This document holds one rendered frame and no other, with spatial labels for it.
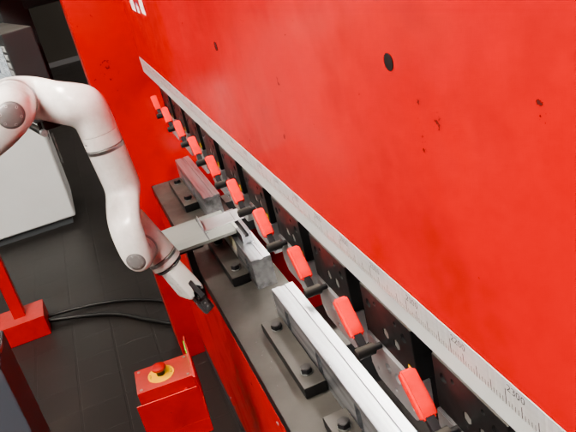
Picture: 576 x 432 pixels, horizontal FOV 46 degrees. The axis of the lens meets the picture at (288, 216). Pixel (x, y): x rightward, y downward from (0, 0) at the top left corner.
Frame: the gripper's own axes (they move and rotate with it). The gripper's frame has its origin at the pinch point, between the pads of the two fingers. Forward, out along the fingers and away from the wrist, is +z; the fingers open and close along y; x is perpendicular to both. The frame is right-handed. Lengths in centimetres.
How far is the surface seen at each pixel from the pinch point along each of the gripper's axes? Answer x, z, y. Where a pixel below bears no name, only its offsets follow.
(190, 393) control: -19.6, 10.2, 8.4
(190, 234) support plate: 16.6, -8.4, -25.4
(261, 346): -0.6, 10.7, 19.2
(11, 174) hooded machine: 33, -28, -340
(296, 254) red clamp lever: 3, -23, 67
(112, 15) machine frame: 67, -70, -91
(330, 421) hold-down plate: -9, 14, 55
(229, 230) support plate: 24.1, -3.7, -16.7
